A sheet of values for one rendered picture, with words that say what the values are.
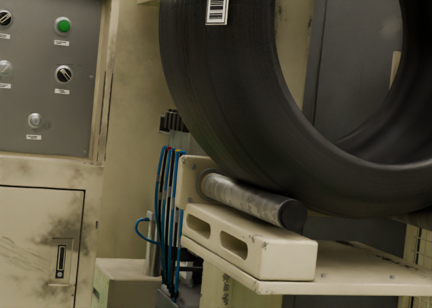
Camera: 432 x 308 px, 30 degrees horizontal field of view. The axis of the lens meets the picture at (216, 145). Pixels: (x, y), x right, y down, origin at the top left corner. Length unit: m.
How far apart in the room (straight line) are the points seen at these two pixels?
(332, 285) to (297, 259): 0.07
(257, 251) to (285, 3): 0.56
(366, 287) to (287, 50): 0.52
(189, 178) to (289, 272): 0.36
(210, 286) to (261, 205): 0.44
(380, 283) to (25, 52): 0.87
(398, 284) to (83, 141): 0.77
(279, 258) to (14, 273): 0.70
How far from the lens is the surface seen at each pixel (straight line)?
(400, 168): 1.22
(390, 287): 1.26
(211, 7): 1.12
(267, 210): 1.18
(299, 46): 1.55
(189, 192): 1.46
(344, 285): 1.21
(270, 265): 1.15
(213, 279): 1.59
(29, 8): 1.71
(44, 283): 1.71
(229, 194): 1.32
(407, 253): 1.73
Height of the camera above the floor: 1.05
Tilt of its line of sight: 3 degrees down
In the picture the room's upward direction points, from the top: 6 degrees clockwise
